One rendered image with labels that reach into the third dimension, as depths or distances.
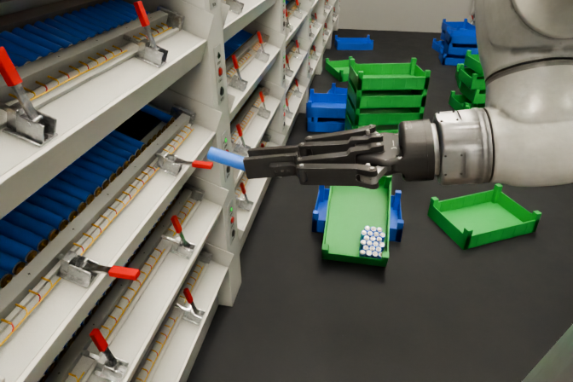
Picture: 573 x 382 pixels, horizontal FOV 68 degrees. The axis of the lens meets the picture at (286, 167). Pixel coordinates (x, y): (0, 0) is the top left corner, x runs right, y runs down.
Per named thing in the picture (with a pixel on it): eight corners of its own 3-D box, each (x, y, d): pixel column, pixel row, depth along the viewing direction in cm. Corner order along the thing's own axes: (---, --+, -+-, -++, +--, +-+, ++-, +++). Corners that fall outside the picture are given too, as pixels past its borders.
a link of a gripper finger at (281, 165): (310, 169, 54) (308, 181, 52) (272, 172, 55) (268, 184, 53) (309, 159, 53) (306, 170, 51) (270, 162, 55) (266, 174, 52)
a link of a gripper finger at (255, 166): (299, 172, 55) (298, 175, 55) (248, 176, 57) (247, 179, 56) (295, 152, 54) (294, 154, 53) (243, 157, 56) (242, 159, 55)
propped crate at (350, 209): (385, 267, 131) (389, 257, 125) (321, 258, 135) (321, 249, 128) (390, 184, 147) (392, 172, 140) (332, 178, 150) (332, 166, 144)
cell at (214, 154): (212, 144, 58) (257, 158, 57) (211, 155, 59) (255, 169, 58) (208, 150, 56) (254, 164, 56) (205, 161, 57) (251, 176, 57)
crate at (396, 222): (398, 207, 159) (401, 189, 155) (400, 242, 141) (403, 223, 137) (318, 199, 163) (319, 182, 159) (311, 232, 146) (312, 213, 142)
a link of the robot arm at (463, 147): (494, 126, 44) (435, 131, 46) (490, 198, 49) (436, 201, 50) (476, 95, 52) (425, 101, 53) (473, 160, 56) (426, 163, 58)
